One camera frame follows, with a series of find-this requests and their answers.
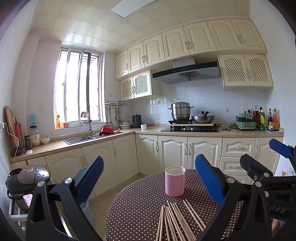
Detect ceiling light panel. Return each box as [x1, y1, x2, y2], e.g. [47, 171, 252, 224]
[110, 0, 151, 18]

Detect stainless steel steamer pot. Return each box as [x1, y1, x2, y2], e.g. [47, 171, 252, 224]
[168, 99, 194, 122]

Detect white shelf rack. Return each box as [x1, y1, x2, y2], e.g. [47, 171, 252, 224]
[9, 197, 29, 231]

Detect sliding kitchen window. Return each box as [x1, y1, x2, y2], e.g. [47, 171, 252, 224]
[54, 47, 105, 129]

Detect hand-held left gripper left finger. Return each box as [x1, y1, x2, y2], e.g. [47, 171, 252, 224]
[25, 155, 104, 241]

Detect brown polka-dot tablecloth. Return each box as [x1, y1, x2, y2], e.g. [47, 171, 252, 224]
[106, 169, 245, 241]

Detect stainless steel sink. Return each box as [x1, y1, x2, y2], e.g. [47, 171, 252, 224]
[63, 135, 102, 145]

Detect metal wall utensil rail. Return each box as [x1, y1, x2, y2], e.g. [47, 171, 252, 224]
[105, 100, 127, 108]

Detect hanging metal ladle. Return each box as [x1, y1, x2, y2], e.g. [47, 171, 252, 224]
[106, 108, 114, 127]

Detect red bowl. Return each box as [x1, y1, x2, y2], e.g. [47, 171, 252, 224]
[99, 125, 115, 137]

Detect pink cup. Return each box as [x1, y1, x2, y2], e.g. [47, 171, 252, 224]
[165, 165, 186, 197]

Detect wooden cutting board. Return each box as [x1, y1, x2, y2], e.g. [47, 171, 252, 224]
[5, 106, 19, 149]

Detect white charger with cable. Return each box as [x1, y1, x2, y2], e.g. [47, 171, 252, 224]
[2, 121, 21, 164]

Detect orange-labelled oil bottle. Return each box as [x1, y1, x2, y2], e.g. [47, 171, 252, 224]
[272, 109, 280, 132]

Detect steel wok with lid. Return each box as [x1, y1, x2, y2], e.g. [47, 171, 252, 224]
[191, 111, 215, 124]

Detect metal sink faucet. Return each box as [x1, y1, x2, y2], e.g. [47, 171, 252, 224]
[81, 111, 93, 138]

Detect large glass jar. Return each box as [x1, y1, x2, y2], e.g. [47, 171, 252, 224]
[29, 126, 41, 147]

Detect cream upper wall cabinets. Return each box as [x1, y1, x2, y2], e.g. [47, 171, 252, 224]
[115, 19, 268, 81]

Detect black range hood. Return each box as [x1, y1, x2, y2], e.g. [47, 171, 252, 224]
[152, 57, 220, 84]

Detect green electric cooker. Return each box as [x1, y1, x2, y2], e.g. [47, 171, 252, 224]
[236, 113, 257, 131]

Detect pile of wooden chopsticks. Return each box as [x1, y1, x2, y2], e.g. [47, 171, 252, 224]
[155, 199, 206, 241]

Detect grey round bin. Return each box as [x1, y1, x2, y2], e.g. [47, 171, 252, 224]
[78, 200, 96, 228]

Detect light wooden board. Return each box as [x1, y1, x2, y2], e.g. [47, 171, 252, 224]
[171, 122, 218, 127]

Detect cream lattice door cabinet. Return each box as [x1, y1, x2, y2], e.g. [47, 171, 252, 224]
[120, 70, 162, 101]
[217, 54, 274, 91]

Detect grey rice cooker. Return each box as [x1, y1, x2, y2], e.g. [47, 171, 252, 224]
[6, 165, 51, 210]

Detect red utensil holder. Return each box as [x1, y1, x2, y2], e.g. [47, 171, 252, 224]
[13, 117, 24, 149]

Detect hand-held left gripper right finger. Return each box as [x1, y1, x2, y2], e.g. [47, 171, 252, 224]
[195, 154, 272, 241]

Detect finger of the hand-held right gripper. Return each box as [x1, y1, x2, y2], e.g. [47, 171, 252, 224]
[240, 154, 274, 183]
[269, 138, 296, 163]

